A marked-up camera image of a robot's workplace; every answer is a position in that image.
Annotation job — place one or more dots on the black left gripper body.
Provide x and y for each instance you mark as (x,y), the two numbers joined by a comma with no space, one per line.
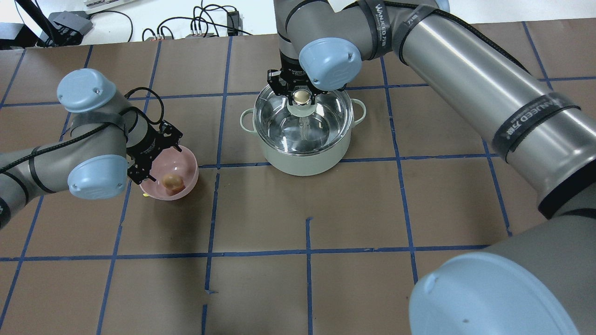
(145,145)

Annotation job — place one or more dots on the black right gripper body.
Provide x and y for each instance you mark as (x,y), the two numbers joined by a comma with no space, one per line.
(288,74)

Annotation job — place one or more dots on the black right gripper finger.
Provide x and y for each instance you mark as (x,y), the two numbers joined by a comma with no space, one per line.
(285,91)
(316,96)

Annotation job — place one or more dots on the glass pot lid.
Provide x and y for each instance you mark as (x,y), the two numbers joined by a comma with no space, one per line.
(318,129)

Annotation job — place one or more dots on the beige egg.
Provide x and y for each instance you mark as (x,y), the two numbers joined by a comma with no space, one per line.
(173,183)

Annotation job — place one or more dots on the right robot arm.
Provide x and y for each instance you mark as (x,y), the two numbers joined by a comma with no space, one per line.
(540,282)

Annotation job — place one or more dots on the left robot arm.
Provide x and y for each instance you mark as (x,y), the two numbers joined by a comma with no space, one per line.
(111,142)

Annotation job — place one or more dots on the pale green cooking pot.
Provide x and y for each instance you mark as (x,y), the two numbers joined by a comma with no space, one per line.
(305,165)

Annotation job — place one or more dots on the pink bowl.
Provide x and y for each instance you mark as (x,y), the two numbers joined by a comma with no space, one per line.
(171,161)

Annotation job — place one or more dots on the black power adapter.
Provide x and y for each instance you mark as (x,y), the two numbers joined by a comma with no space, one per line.
(233,22)

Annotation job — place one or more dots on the grey device box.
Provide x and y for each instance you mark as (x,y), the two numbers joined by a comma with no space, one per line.
(75,23)

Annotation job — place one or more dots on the black stand pole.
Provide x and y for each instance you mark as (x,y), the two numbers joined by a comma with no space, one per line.
(51,37)

